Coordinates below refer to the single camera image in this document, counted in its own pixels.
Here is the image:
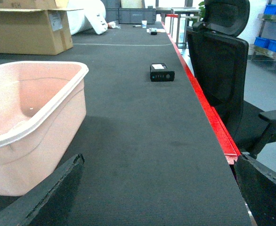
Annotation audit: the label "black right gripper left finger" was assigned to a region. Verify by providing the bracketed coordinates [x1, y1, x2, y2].
[0, 154, 84, 226]

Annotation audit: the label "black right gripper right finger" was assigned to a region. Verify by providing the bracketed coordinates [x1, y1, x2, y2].
[234, 154, 276, 226]

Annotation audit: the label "pink plastic storage box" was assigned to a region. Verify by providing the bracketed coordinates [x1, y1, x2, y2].
[0, 61, 89, 196]

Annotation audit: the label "black electronic device box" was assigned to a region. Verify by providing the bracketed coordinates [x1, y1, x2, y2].
[150, 63, 175, 82]

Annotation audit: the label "brown cardboard box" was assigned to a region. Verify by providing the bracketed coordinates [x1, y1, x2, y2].
[0, 0, 79, 55]

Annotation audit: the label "black mesh office chair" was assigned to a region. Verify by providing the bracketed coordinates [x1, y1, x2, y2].
[187, 0, 276, 158]

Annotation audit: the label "steel shelf blue bins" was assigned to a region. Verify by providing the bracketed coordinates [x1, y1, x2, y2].
[250, 0, 276, 61]

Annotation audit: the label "white paper cup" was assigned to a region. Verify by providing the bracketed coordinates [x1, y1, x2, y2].
[141, 20, 147, 28]

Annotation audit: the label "grey plastic crate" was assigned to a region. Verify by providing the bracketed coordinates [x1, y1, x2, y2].
[119, 8, 156, 24]

